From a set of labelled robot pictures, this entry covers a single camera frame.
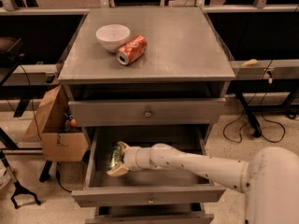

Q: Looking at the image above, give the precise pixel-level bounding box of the orange soda can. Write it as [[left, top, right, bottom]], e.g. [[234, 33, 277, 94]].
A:
[[116, 35, 148, 65]]

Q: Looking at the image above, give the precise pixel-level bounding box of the grey open middle drawer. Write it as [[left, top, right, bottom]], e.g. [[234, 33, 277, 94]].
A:
[[72, 125, 225, 207]]

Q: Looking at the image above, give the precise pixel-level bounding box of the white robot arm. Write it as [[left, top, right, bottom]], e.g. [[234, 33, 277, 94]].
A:
[[107, 141, 299, 224]]

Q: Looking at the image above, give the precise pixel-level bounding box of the black table leg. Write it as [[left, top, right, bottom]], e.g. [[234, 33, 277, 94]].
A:
[[235, 92, 262, 138]]

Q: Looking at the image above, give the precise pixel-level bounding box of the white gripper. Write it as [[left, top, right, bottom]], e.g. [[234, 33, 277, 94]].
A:
[[107, 141, 152, 177]]

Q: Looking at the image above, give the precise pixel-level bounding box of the black floor cable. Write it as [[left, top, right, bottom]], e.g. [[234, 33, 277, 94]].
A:
[[222, 61, 287, 145]]

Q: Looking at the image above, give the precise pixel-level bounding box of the brown cardboard box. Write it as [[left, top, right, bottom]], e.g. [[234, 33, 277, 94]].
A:
[[23, 85, 89, 161]]

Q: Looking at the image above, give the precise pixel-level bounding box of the grey top drawer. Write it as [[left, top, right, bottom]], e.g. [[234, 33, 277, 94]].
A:
[[69, 98, 225, 127]]

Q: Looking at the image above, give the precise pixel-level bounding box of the grey bottom drawer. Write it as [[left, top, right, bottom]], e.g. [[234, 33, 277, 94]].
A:
[[84, 203, 214, 224]]

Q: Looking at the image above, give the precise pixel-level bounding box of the white ceramic bowl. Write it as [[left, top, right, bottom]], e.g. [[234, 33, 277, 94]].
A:
[[95, 24, 131, 52]]

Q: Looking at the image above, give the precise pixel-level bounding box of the grey drawer cabinet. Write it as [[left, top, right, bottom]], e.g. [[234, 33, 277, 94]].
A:
[[57, 7, 236, 224]]

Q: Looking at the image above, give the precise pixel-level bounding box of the cream foam scrap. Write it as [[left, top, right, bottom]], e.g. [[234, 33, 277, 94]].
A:
[[242, 59, 258, 66]]

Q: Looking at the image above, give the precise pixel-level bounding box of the green can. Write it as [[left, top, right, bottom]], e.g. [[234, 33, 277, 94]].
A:
[[109, 144, 123, 170]]

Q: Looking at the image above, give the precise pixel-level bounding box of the black stand leg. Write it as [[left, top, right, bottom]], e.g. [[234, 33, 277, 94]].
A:
[[0, 150, 41, 209]]

